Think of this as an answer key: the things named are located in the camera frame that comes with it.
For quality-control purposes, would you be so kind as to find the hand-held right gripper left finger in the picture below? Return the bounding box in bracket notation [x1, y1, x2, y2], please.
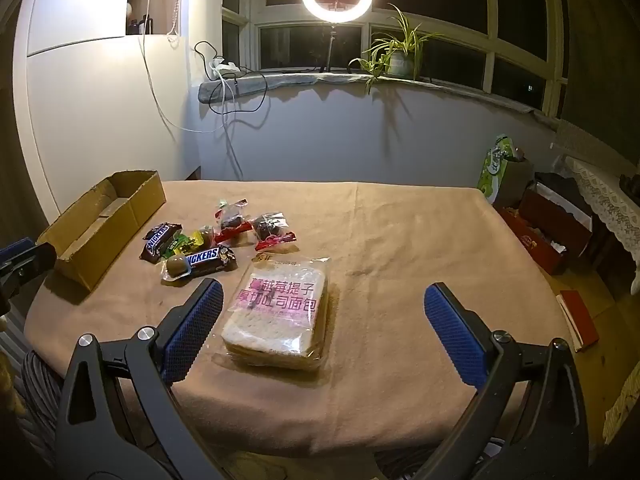
[54, 278, 226, 480]

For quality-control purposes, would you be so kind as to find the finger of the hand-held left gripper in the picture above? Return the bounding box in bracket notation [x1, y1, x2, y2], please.
[0, 239, 57, 302]

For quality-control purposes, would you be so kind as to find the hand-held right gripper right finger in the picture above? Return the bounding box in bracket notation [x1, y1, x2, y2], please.
[424, 282, 589, 480]

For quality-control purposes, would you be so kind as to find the brown cardboard box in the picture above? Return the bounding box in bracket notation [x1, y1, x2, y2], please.
[36, 170, 167, 292]

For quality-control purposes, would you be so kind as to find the sliced bread package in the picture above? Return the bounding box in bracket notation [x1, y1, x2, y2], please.
[220, 256, 334, 372]

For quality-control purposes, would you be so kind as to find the brown chocolate bar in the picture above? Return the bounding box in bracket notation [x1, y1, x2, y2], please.
[184, 246, 237, 277]
[139, 222, 182, 262]

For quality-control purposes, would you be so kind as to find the red dried fruit packet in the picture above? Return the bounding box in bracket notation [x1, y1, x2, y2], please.
[250, 212, 297, 252]
[214, 199, 254, 245]

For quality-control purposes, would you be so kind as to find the tan tablecloth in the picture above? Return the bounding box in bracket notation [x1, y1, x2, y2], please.
[24, 177, 573, 461]

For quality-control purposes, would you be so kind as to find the red book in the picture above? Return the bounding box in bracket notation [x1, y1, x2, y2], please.
[556, 289, 601, 353]

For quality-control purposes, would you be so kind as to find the red box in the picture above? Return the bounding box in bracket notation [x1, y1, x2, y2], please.
[500, 180, 597, 276]

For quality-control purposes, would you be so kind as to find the striped clothing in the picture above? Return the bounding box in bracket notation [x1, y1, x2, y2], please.
[14, 350, 68, 468]

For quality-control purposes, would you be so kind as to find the brown paper bag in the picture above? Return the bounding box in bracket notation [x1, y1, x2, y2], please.
[492, 154, 536, 207]

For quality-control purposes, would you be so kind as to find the white cabinet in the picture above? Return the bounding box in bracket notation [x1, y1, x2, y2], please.
[15, 0, 202, 221]

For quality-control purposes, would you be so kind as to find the green snack bag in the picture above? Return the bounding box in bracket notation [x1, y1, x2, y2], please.
[477, 134, 512, 204]

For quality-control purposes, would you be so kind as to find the white lace cloth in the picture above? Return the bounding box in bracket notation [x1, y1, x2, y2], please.
[565, 157, 640, 297]

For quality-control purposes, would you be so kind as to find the white power strip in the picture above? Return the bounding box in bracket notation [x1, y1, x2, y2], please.
[210, 57, 242, 81]

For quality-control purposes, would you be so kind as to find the grey windowsill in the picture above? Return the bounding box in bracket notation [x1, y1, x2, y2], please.
[198, 71, 557, 127]

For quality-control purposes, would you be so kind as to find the potted spider plant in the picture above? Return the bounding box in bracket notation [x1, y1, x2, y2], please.
[348, 4, 444, 94]

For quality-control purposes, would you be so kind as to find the window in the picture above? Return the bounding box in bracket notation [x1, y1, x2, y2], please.
[221, 0, 568, 111]

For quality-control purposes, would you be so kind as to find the white cable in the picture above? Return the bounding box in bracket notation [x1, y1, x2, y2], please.
[140, 0, 237, 134]

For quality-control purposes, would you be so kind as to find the black cable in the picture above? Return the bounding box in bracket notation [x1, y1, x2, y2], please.
[194, 41, 271, 181]

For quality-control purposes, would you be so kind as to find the ring light stand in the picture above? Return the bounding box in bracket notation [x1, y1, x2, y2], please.
[320, 23, 338, 74]

